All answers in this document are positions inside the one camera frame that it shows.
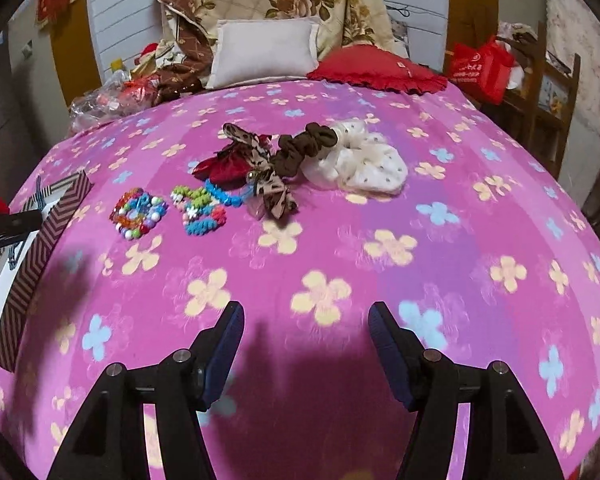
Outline clear plastic bags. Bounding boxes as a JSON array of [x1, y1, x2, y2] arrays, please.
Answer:
[[69, 67, 162, 132]]

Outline white pillow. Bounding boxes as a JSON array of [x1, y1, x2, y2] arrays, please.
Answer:
[[206, 17, 322, 89]]

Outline green blue flower bead bracelet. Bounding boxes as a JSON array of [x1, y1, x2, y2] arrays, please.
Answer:
[[171, 185, 229, 237]]

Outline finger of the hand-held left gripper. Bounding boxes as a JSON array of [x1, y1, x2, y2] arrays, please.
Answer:
[[0, 209, 42, 257]]

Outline multicolour bead bracelet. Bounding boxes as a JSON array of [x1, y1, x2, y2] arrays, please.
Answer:
[[111, 187, 169, 241]]

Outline leopard print hair bow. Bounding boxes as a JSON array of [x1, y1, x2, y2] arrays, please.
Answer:
[[222, 122, 299, 222]]

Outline pink floral blanket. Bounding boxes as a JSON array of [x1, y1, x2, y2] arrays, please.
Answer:
[[0, 77, 600, 480]]

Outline red shopping bag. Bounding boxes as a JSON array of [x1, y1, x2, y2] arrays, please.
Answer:
[[446, 35, 515, 106]]

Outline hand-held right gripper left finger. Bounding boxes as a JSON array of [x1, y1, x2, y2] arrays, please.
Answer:
[[47, 301, 246, 480]]

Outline brown scrunchie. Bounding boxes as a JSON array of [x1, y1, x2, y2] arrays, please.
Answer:
[[270, 122, 339, 179]]

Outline red satin hair bow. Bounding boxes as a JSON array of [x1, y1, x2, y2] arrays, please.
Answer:
[[191, 135, 276, 184]]

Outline wooden chair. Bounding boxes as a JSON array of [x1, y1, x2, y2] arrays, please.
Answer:
[[497, 20, 582, 182]]

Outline striped-edge white jewelry box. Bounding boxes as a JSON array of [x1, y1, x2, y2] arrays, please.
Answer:
[[0, 170, 94, 372]]

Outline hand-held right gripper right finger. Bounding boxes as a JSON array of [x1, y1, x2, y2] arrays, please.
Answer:
[[369, 301, 566, 480]]

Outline blue wristwatch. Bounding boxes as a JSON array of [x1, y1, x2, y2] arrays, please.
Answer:
[[7, 176, 56, 267]]

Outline white dotted scrunchie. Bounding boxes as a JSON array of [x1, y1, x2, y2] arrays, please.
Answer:
[[300, 118, 409, 197]]

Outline red frilled cushion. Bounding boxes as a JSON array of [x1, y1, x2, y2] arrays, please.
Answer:
[[307, 44, 449, 96]]

